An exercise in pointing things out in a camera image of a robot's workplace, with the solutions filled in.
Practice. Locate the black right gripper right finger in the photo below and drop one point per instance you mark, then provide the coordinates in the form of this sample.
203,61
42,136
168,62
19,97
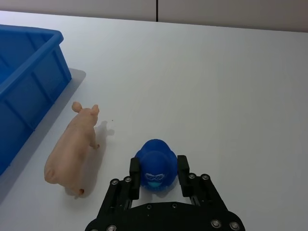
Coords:
195,185

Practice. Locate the blue rubber duck toy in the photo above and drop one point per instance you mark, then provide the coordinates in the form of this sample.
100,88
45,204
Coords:
156,169

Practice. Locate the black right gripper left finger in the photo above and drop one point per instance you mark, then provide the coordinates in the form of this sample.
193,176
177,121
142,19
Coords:
128,190

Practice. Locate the blue plastic bin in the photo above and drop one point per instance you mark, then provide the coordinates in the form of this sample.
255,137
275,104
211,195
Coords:
26,93

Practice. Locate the pink toy pig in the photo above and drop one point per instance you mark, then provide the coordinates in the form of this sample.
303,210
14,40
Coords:
72,154

